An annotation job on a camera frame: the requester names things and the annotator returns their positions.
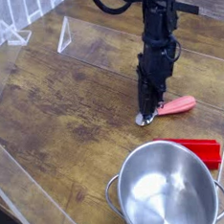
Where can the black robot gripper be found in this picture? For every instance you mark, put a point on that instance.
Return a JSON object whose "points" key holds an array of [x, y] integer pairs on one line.
{"points": [[160, 19]]}

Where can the pink handled metal spoon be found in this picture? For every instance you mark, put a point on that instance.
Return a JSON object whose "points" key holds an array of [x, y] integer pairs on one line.
{"points": [[180, 105]]}

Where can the red plastic block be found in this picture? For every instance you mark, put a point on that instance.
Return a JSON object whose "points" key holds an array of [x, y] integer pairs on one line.
{"points": [[206, 150]]}

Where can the black strip on table edge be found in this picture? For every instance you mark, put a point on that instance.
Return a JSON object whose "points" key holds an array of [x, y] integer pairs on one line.
{"points": [[187, 8]]}

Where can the stainless steel pot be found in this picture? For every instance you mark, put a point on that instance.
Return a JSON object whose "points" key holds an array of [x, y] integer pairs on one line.
{"points": [[162, 182]]}

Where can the clear acrylic triangle bracket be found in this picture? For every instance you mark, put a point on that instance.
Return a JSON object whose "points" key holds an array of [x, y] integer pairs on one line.
{"points": [[65, 36]]}

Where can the clear acrylic corner bracket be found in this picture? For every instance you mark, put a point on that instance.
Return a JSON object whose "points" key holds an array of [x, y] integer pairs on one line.
{"points": [[13, 36]]}

